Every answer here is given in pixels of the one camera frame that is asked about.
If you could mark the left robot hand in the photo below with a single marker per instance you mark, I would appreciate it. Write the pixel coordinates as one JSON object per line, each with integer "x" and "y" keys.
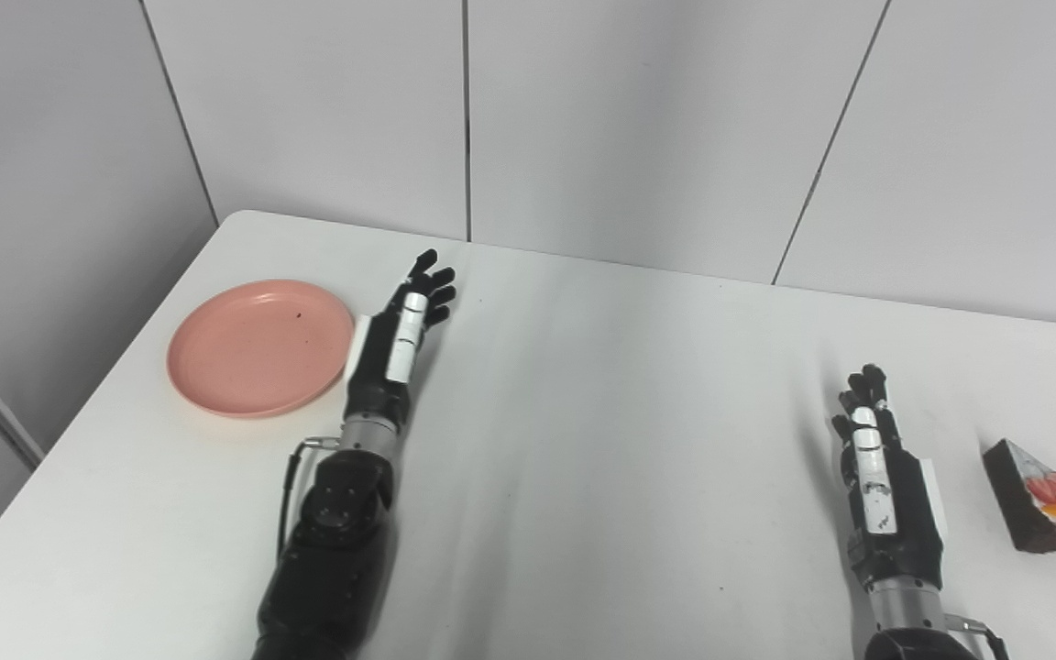
{"x": 390, "y": 367}

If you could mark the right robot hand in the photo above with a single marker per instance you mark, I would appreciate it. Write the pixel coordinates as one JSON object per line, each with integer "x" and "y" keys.
{"x": 890, "y": 513}

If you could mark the pink plate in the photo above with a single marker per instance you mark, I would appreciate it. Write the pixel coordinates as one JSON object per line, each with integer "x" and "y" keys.
{"x": 260, "y": 348}

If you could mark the chocolate cake slice with fruit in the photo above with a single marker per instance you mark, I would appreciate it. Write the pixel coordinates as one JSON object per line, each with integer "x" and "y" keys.
{"x": 1041, "y": 500}

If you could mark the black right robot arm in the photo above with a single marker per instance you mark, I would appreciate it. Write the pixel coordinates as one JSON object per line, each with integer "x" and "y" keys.
{"x": 918, "y": 623}

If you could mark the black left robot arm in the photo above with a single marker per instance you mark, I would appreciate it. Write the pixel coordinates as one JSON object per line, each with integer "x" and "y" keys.
{"x": 335, "y": 550}

